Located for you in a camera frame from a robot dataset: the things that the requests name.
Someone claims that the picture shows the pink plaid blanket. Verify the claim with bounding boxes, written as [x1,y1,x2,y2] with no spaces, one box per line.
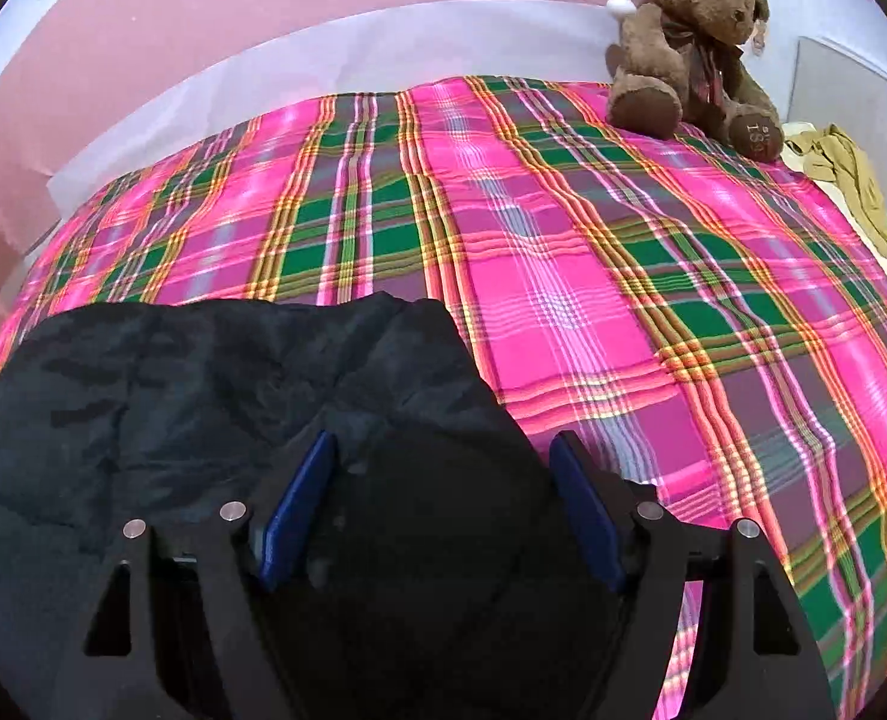
[0,75,887,720]

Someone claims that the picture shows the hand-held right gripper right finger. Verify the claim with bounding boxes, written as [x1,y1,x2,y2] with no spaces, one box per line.
[548,431,839,720]

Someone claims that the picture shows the brown teddy bear santa hat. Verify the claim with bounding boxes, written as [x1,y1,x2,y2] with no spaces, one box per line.
[604,0,785,164]

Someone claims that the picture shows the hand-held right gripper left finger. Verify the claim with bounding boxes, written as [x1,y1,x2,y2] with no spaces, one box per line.
[52,430,339,720]

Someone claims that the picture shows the pale yellow sheet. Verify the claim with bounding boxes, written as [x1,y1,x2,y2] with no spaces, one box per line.
[780,121,887,282]

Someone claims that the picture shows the grey board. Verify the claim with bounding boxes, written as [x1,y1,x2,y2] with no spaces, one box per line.
[792,36,887,166]

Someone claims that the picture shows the mustard yellow cloth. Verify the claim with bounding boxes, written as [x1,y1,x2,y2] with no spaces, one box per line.
[788,124,887,263]

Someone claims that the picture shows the black garment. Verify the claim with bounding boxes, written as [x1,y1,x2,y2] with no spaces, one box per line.
[0,292,639,720]

